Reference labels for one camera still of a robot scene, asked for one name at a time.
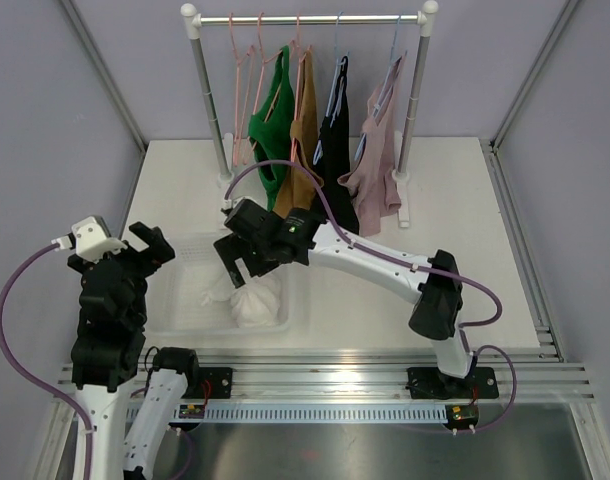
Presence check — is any blue hanger under black top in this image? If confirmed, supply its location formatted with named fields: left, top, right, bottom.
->
left=313, top=11, right=344, bottom=166

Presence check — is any pink tank top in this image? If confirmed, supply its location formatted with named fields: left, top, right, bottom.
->
left=339, top=55, right=406, bottom=237

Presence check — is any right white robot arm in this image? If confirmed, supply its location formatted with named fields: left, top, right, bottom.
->
left=214, top=198, right=487, bottom=400

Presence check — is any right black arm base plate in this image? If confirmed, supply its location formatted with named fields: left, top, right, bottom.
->
left=407, top=367, right=499, bottom=401

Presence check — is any aluminium mounting rail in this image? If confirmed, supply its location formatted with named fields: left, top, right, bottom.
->
left=52, top=347, right=596, bottom=405

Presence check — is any green tank top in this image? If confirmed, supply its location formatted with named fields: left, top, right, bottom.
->
left=247, top=44, right=297, bottom=211

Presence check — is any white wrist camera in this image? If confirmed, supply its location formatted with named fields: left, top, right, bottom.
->
left=51, top=215, right=127, bottom=263
left=221, top=199, right=234, bottom=213

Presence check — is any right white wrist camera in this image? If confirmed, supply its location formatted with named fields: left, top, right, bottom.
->
left=221, top=199, right=234, bottom=213

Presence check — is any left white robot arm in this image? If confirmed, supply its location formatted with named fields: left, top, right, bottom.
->
left=68, top=216, right=201, bottom=479

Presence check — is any pink wire hanger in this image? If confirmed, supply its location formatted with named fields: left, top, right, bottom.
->
left=228, top=14, right=256, bottom=168

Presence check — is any white plastic basket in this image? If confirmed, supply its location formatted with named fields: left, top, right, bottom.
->
left=146, top=231, right=298, bottom=337

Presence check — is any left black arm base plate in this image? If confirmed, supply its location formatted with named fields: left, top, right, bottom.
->
left=183, top=367, right=233, bottom=400

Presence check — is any blue hanger under pink top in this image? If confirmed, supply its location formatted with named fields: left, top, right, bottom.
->
left=354, top=15, right=402, bottom=163

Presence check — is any pink hanger under brown top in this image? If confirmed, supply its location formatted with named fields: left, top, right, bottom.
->
left=290, top=14, right=311, bottom=162

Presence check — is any white tank top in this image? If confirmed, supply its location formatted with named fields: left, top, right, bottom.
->
left=199, top=273, right=282, bottom=328

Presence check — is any brown tank top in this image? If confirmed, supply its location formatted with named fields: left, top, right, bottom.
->
left=273, top=50, right=324, bottom=218

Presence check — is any black tank top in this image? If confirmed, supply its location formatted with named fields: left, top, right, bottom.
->
left=313, top=55, right=359, bottom=234

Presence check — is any white slotted cable duct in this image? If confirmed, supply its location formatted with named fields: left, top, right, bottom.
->
left=168, top=402, right=447, bottom=424

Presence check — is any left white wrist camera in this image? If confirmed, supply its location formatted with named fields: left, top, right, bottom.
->
left=51, top=215, right=127, bottom=263

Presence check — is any white metal clothes rack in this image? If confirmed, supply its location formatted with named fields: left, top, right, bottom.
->
left=180, top=1, right=439, bottom=229

